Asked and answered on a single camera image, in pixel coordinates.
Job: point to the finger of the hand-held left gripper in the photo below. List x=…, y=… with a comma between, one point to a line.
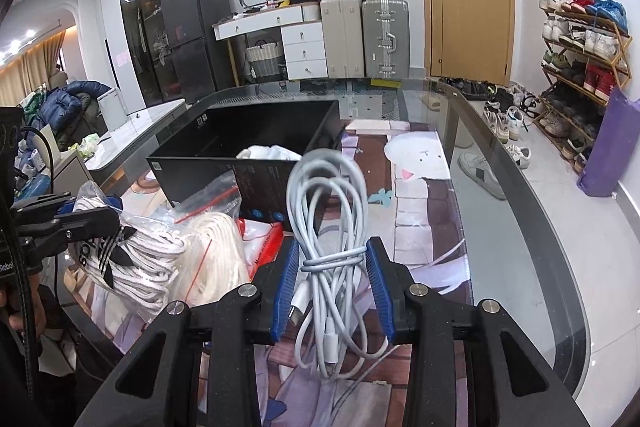
x=65, y=206
x=90, y=219

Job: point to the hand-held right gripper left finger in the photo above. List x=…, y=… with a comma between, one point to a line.
x=286, y=287

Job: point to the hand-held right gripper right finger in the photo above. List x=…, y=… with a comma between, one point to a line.
x=379, y=287

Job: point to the red and white packet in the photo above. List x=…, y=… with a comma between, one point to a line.
x=260, y=247

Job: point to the bag of white shoelaces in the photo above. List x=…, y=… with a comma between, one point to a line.
x=145, y=257

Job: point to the black cardboard box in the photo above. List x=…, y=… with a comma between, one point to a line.
x=200, y=177

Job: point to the person's left hand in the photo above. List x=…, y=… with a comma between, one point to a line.
x=15, y=321

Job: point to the light green pouch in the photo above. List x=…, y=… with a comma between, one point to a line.
x=85, y=146

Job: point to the blue down jacket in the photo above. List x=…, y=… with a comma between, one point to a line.
x=65, y=104

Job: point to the printed cartoon desk mat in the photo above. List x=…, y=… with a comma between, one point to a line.
x=430, y=227

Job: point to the beige curtain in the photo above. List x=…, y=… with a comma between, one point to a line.
x=35, y=67

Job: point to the white marble counter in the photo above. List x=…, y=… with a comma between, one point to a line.
x=135, y=127

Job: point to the white bin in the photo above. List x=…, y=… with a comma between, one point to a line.
x=110, y=112

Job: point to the white bubble wrap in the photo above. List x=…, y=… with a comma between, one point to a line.
x=265, y=153

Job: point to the white sneaker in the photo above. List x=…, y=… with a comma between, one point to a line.
x=482, y=172

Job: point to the dark glass cabinet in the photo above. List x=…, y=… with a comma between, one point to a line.
x=142, y=17

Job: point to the pile of assorted shoes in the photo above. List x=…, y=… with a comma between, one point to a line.
x=505, y=117

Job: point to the dark grey refrigerator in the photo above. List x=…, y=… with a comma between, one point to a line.
x=195, y=32

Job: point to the wicker basket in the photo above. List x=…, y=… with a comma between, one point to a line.
x=264, y=57

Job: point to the white desk with drawers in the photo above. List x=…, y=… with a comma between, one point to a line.
x=305, y=42

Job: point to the silver suitcase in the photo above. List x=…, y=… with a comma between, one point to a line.
x=385, y=37

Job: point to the beige suitcase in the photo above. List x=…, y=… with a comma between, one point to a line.
x=342, y=37

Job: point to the purple bag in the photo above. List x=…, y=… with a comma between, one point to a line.
x=605, y=147

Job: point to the wooden shoe rack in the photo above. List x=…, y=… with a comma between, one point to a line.
x=620, y=57

